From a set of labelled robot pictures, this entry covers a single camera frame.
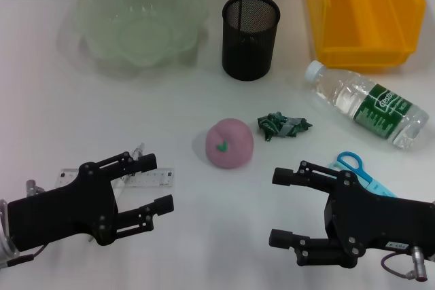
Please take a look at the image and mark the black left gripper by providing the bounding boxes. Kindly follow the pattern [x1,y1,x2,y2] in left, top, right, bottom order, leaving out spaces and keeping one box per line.
[7,151,175,251]

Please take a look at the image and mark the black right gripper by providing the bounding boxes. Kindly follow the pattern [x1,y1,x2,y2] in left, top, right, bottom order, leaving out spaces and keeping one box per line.
[268,160,435,269]

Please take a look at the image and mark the green plastic wrapper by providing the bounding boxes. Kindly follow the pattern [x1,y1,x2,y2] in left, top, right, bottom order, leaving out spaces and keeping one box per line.
[256,111,313,143]

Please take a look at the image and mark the pink toy peach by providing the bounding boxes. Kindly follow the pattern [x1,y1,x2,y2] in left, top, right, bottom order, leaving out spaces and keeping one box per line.
[205,118,255,170]

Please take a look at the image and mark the clear green-label water bottle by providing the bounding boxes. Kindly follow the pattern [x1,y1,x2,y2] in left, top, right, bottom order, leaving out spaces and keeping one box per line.
[304,60,430,151]

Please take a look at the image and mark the transparent plastic ruler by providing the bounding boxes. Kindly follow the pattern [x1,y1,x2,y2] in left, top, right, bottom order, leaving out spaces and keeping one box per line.
[56,166,175,189]

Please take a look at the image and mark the blue scissors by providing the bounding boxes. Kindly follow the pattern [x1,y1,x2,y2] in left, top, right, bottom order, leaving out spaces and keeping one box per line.
[328,151,398,199]

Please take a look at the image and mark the black mesh pen holder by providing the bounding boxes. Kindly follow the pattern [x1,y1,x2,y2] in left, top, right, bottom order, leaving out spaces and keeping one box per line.
[222,0,281,82]

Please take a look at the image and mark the translucent green fruit bowl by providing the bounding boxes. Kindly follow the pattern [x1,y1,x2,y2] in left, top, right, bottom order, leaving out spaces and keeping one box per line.
[60,0,210,70]

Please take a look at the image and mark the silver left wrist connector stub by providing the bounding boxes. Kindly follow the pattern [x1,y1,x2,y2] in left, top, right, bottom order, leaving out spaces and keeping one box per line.
[26,179,46,196]

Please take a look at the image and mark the yellow plastic bin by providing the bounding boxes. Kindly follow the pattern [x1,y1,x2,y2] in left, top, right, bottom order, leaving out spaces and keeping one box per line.
[304,0,428,73]

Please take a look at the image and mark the right wrist cable with plug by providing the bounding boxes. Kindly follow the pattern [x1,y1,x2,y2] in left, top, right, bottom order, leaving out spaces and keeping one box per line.
[380,245,430,283]

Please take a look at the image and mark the wrist cable with plug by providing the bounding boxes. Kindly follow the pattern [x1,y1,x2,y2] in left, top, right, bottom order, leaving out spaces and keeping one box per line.
[6,245,47,268]
[380,245,430,283]

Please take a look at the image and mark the left wrist cable with plug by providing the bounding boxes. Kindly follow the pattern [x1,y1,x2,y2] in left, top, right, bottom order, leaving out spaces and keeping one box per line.
[6,245,47,268]

